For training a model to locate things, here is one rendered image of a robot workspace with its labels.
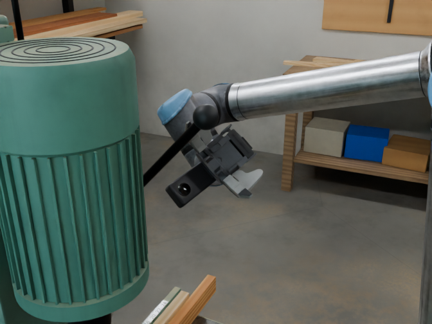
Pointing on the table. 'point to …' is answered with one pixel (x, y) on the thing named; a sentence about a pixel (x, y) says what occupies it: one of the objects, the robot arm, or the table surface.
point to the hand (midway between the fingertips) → (215, 162)
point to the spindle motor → (71, 177)
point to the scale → (155, 312)
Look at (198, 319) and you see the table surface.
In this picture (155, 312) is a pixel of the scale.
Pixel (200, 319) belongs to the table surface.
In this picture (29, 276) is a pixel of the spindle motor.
